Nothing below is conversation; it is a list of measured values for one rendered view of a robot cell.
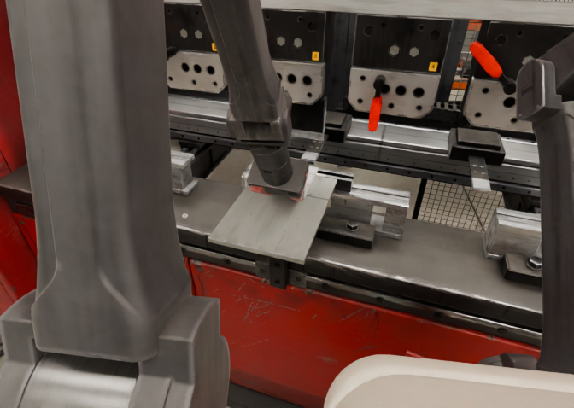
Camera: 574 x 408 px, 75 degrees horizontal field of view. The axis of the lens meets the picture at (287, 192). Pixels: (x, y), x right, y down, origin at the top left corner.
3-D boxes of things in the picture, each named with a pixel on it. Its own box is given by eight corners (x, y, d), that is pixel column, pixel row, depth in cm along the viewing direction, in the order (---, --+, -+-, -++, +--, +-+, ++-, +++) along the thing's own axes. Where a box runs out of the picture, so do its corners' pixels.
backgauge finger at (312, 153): (283, 164, 91) (283, 145, 88) (311, 121, 111) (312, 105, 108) (330, 171, 87) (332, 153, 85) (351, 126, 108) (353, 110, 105)
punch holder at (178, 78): (162, 86, 80) (146, 1, 71) (184, 74, 87) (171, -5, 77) (225, 94, 76) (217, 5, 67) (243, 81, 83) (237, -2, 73)
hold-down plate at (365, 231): (245, 223, 89) (244, 212, 88) (254, 209, 94) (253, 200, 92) (371, 250, 82) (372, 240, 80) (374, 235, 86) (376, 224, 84)
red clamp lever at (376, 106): (366, 132, 67) (373, 78, 61) (369, 124, 70) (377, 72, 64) (376, 134, 66) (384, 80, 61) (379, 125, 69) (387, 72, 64)
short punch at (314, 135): (278, 136, 82) (277, 94, 76) (281, 132, 83) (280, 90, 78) (322, 142, 79) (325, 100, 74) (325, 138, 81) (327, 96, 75)
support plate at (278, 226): (207, 241, 67) (207, 237, 67) (261, 169, 87) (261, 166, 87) (303, 265, 62) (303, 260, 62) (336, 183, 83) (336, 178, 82)
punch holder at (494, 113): (459, 124, 65) (490, 21, 55) (458, 106, 71) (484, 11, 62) (558, 136, 61) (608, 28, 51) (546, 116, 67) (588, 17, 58)
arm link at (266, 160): (243, 152, 56) (280, 152, 55) (250, 114, 59) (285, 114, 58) (254, 173, 62) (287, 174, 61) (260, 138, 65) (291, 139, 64)
